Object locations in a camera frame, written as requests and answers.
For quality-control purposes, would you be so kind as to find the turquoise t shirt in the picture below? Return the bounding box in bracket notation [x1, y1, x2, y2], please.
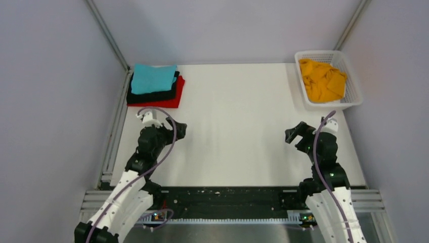
[131, 64, 177, 95]

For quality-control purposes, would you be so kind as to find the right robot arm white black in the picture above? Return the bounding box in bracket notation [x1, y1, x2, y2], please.
[285, 121, 366, 242]

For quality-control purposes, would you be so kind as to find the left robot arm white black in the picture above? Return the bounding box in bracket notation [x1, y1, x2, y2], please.
[74, 113, 187, 242]

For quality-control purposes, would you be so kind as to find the folded red t shirt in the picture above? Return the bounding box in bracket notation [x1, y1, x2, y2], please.
[126, 75, 185, 108]

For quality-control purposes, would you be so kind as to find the folded black t shirt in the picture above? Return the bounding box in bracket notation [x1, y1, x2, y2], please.
[126, 71, 180, 104]

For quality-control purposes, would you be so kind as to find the orange t shirt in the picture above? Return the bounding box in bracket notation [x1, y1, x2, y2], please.
[298, 59, 348, 103]

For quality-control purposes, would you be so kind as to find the white plastic basket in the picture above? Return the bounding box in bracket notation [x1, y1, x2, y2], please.
[294, 50, 363, 110]

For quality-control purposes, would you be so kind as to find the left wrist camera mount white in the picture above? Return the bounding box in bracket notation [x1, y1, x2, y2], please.
[136, 111, 162, 128]

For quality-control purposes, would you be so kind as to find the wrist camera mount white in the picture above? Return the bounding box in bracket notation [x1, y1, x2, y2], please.
[136, 111, 162, 128]
[321, 117, 339, 135]

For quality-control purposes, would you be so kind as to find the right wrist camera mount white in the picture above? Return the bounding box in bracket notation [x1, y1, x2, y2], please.
[321, 117, 339, 135]

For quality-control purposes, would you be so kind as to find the left aluminium side rail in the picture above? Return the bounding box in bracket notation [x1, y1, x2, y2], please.
[96, 68, 134, 188]

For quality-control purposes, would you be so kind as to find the aluminium front rail frame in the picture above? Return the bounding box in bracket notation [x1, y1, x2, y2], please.
[73, 189, 396, 243]

